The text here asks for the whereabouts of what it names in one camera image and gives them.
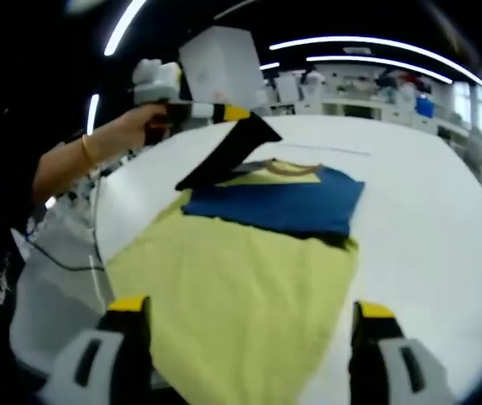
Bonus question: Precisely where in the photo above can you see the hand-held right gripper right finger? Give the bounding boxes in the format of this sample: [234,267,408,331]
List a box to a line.
[347,300,458,405]

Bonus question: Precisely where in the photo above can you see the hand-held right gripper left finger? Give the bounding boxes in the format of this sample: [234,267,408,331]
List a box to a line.
[45,294,155,405]

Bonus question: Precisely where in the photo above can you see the yellow garment with dark sleeves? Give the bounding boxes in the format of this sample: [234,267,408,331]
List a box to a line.
[105,112,366,405]

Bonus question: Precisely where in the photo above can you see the person's left hand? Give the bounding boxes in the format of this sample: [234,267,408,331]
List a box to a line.
[96,105,175,164]

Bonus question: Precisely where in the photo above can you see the long ceiling light strip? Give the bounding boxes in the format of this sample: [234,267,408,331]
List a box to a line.
[103,0,149,57]
[86,93,100,137]
[305,55,454,85]
[268,35,482,89]

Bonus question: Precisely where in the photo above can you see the white lab counters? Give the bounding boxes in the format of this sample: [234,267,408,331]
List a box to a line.
[265,71,482,141]

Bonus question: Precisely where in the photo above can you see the blue storage bin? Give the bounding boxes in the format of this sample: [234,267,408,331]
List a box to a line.
[416,95,436,117]

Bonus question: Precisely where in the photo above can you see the bright window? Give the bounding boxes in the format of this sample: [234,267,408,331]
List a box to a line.
[451,81,482,141]

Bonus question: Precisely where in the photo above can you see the gold bracelet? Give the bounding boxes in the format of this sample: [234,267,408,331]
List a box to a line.
[80,133,99,168]

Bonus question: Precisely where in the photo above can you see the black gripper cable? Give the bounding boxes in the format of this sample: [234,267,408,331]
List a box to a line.
[24,227,109,273]

